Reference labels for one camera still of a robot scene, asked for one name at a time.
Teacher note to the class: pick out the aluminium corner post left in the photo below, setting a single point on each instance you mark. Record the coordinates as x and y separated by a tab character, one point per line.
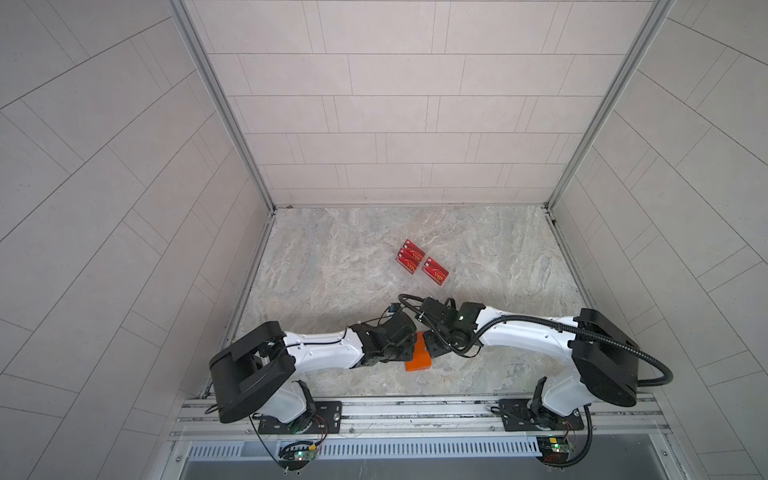
192	40

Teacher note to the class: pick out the aluminium corner post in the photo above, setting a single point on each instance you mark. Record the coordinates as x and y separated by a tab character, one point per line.
647	32
192	40

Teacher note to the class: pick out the red card stack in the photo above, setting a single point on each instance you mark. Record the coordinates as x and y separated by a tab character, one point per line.
410	256
436	272

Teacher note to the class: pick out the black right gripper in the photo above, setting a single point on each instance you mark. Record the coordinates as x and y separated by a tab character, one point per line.
432	351

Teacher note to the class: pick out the vent grille strip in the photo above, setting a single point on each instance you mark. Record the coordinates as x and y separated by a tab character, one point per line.
383	448

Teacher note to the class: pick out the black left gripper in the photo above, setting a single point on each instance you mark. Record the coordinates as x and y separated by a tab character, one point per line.
407	349

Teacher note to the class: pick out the red card left stack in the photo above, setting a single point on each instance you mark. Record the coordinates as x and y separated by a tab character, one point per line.
410	256

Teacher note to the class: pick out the red card right stack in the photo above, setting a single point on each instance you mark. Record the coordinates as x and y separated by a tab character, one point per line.
436	272

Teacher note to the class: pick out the left circuit board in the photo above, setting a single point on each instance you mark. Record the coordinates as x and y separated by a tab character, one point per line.
297	455

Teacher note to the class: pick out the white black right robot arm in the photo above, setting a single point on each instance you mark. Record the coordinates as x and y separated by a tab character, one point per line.
598	359

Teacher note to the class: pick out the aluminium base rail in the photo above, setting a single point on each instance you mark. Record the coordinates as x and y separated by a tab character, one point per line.
419	416

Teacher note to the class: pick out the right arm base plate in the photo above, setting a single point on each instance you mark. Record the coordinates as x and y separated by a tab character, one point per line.
518	416

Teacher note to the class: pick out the aluminium corner post right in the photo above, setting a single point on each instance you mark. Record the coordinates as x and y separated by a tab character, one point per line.
647	32

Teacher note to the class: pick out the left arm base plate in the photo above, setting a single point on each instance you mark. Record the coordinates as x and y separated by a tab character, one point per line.
323	419

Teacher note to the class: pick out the orange card holder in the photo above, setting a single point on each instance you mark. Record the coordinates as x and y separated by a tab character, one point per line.
421	359

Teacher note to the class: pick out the circuit board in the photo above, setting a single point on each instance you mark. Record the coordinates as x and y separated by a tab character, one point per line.
297	455
554	450

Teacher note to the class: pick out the right circuit board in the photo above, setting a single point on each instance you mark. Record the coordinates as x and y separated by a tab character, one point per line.
554	450

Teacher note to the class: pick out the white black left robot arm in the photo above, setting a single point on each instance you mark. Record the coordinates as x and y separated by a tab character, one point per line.
259	372

